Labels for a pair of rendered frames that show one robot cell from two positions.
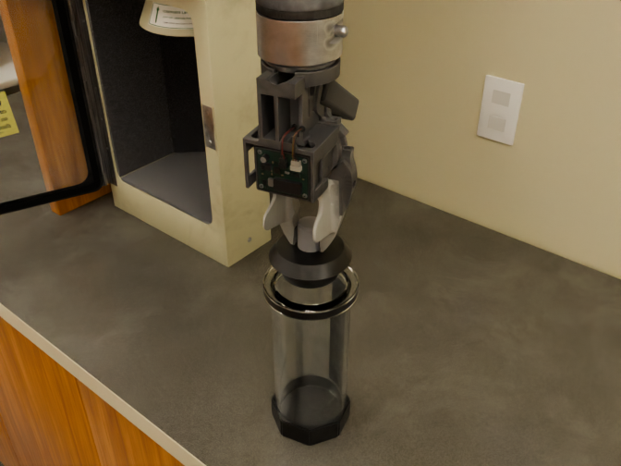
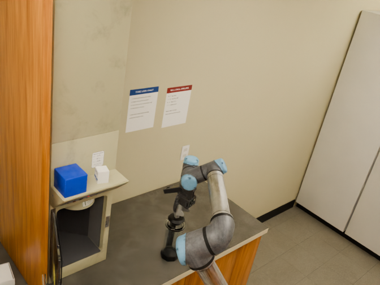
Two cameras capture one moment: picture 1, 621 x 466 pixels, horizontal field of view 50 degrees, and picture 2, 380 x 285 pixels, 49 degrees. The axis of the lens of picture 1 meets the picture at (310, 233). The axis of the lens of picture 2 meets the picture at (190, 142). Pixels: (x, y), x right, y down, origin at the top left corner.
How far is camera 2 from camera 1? 2.06 m
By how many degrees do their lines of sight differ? 73
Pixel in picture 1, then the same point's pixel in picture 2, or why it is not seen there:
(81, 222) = not seen: outside the picture
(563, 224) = (125, 190)
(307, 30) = not seen: hidden behind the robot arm
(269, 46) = not seen: hidden behind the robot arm
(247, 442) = (175, 267)
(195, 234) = (93, 259)
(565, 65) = (122, 155)
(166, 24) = (89, 203)
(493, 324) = (150, 218)
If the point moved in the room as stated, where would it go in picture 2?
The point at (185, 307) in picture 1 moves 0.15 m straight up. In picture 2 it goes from (121, 271) to (124, 249)
